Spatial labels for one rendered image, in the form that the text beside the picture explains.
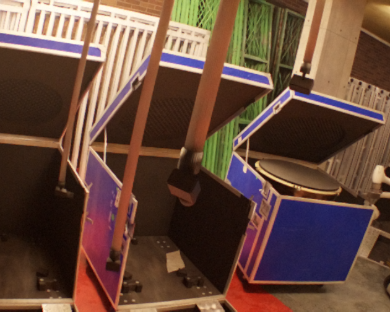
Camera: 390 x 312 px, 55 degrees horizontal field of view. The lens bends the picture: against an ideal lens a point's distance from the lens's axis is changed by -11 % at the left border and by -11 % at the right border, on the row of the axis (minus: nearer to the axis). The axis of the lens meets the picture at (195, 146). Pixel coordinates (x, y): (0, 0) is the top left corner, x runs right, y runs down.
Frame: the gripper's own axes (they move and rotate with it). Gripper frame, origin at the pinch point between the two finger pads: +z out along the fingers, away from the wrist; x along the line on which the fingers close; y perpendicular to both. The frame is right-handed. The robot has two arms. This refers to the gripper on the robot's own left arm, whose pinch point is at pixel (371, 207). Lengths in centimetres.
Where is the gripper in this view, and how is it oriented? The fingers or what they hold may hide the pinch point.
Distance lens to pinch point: 378.9
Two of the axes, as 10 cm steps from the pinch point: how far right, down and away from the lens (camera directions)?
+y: -2.6, -1.1, 9.6
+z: -1.9, 9.8, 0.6
